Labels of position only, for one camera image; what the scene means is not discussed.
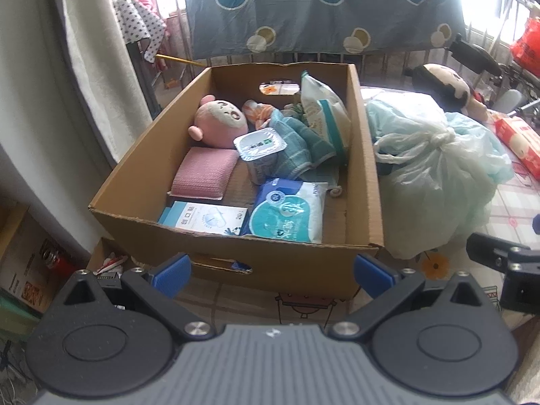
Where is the yogurt cup with foil lid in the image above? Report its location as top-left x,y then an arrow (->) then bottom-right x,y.
232,128 -> 289,186

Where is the small orange doll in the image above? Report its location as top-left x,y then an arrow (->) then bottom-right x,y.
242,98 -> 276,130

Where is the pink tissue pack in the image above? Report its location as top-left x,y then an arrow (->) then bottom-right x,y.
493,115 -> 540,170

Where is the white blue face mask box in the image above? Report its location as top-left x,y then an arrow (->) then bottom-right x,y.
156,199 -> 250,238

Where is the white star-print garment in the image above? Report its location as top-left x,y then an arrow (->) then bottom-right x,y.
111,0 -> 168,65

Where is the wheelchair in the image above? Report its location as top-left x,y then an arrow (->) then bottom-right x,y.
484,60 -> 540,117

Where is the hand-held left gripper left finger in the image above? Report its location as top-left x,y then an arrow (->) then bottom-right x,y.
62,251 -> 219,343

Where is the pink plush toy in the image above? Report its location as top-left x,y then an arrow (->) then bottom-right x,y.
187,94 -> 250,150

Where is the dark hanging garment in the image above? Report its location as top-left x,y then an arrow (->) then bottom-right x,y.
126,41 -> 164,119

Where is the black-haired plush doll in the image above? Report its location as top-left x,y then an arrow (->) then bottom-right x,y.
404,62 -> 491,122

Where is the blue white wet wipes pack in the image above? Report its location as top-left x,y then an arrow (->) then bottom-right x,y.
239,176 -> 330,245

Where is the printed cardboard carton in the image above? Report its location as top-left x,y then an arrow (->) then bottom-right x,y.
0,204 -> 65,314

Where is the teal woven towel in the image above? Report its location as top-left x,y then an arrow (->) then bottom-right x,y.
267,111 -> 339,181

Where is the large white plastic bag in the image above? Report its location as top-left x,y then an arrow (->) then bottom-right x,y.
364,92 -> 516,261

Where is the brown cardboard box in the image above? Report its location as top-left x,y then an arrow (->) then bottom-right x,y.
87,61 -> 386,303

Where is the grey blue circle-print blanket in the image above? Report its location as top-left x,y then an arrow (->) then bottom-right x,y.
181,0 -> 467,62

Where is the large red plastic bag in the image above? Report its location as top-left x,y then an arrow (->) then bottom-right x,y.
509,15 -> 540,78

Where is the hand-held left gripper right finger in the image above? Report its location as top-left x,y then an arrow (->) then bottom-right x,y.
327,252 -> 487,342

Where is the white curtain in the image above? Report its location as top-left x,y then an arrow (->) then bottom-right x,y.
60,0 -> 155,166

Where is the yellow rod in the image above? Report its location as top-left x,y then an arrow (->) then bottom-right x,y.
155,53 -> 208,69

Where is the pink ribbed sponge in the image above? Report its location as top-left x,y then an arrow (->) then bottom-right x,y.
170,146 -> 241,202

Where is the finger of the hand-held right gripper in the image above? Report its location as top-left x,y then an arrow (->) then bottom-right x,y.
465,232 -> 531,269

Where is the white teal snack bag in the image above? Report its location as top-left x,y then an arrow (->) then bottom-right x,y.
299,70 -> 353,158

